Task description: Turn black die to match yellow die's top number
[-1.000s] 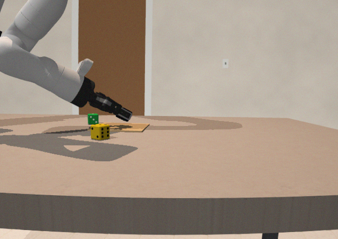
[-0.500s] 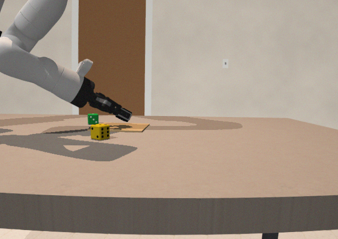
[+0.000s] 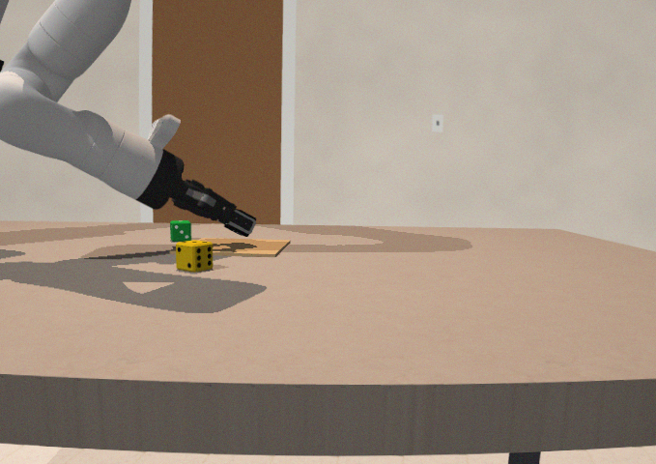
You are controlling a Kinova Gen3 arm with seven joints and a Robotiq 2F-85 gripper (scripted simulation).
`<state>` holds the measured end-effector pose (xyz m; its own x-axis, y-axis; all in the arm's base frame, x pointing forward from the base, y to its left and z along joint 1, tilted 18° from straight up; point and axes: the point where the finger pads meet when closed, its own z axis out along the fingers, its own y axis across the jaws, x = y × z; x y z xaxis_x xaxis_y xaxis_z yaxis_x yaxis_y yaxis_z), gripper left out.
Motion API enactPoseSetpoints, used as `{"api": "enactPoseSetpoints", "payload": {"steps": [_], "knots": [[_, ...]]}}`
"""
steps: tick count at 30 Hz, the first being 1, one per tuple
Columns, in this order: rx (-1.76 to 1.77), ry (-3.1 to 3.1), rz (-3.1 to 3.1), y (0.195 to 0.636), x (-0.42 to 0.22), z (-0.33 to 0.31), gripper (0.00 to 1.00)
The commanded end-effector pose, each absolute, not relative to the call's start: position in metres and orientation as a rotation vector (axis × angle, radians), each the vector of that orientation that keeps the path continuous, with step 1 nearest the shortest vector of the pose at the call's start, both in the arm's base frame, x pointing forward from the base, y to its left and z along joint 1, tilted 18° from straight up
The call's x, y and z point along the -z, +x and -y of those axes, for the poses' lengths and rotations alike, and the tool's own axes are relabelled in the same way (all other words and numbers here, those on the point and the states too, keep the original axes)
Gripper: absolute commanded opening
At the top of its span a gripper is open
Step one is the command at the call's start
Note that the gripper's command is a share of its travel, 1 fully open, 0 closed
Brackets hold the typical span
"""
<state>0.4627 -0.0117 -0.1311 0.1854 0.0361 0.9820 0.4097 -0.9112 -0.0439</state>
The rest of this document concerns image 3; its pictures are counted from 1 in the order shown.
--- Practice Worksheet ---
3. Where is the tan square mat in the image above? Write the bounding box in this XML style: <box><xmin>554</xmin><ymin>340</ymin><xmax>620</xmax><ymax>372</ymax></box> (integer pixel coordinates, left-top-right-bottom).
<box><xmin>197</xmin><ymin>238</ymin><xmax>291</xmax><ymax>257</ymax></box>

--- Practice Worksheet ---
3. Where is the green die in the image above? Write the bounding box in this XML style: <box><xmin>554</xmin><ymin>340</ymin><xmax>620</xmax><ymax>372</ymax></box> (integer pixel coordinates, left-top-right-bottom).
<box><xmin>170</xmin><ymin>220</ymin><xmax>191</xmax><ymax>242</ymax></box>

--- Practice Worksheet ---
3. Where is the yellow die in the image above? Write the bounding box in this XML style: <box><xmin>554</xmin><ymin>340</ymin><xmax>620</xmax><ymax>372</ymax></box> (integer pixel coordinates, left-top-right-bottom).
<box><xmin>176</xmin><ymin>240</ymin><xmax>213</xmax><ymax>273</ymax></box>

